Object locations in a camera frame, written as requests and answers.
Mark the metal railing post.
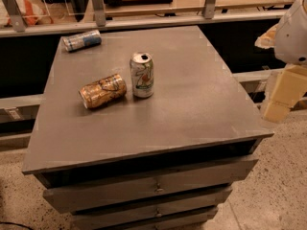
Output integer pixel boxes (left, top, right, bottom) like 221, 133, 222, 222
2, 0, 27, 32
201, 0, 216, 19
92, 0, 106, 27

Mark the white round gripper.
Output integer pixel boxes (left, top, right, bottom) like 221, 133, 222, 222
254, 0, 307, 123

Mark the crushed orange soda can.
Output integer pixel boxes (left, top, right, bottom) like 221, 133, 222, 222
79, 74, 127, 109

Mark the bottom grey drawer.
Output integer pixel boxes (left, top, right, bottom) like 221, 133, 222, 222
103, 206, 218, 230

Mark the metal railing post left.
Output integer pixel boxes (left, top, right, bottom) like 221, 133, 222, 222
2, 0, 27, 32

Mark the grey drawer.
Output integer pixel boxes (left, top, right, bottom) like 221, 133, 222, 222
103, 206, 218, 230
43, 155, 258, 213
72, 184, 232, 230

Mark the blue silver energy drink can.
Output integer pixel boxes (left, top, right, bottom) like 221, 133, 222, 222
62, 30, 102, 52

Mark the metal railing post middle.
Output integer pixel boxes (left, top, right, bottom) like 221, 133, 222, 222
92, 0, 106, 27

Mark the middle grey drawer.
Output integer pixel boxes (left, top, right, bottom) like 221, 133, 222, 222
72, 184, 232, 230

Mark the white green 7up can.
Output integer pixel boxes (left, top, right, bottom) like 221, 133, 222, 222
130, 52, 154, 98

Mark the top grey drawer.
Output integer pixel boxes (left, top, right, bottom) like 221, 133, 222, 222
43, 155, 258, 213

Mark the grey drawer cabinet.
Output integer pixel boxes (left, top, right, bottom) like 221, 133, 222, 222
21, 25, 275, 230

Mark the metal railing post right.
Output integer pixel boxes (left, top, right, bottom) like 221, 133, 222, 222
201, 0, 216, 19

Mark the orange white cloth bag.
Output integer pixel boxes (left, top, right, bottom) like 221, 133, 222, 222
0, 0, 54, 28

